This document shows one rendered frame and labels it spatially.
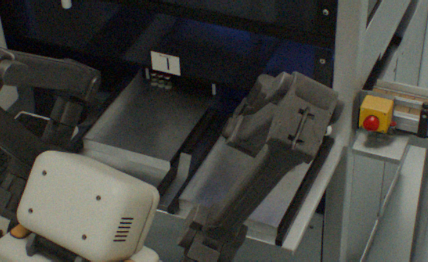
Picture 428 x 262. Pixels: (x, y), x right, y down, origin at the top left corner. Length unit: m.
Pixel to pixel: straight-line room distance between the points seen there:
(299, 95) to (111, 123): 1.19
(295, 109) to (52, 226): 0.51
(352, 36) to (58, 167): 0.87
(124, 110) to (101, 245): 1.01
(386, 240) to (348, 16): 1.39
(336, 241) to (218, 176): 0.51
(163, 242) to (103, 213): 1.44
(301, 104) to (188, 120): 1.13
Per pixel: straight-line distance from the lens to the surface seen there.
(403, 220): 3.44
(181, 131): 2.43
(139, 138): 2.41
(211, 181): 2.27
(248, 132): 1.62
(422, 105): 2.35
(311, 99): 1.37
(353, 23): 2.15
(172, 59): 2.43
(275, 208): 2.20
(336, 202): 2.53
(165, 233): 2.93
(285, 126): 1.34
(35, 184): 1.63
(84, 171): 1.58
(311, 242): 2.68
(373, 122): 2.26
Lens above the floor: 2.44
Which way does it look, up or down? 40 degrees down
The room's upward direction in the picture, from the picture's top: 3 degrees counter-clockwise
